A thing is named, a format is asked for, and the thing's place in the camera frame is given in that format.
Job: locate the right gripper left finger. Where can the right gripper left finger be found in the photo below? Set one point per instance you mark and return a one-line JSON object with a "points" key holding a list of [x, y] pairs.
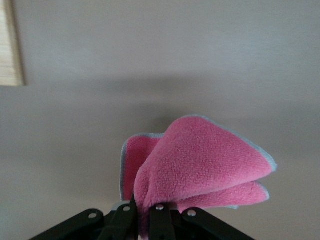
{"points": [[122, 222]]}

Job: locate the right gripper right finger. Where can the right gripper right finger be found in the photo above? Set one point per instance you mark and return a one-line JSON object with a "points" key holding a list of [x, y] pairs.
{"points": [[161, 222]]}

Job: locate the pink microfibre cloth grey trim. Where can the pink microfibre cloth grey trim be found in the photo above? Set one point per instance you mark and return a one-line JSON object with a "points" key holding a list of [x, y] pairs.
{"points": [[195, 165]]}

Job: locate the wooden cutting board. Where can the wooden cutting board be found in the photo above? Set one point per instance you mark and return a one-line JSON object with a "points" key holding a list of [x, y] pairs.
{"points": [[7, 50]]}

